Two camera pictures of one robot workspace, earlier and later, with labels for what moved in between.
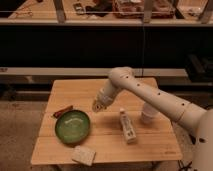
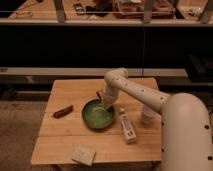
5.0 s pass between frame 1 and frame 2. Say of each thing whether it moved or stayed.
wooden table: stayed
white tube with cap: stayed
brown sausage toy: stayed
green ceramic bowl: moved
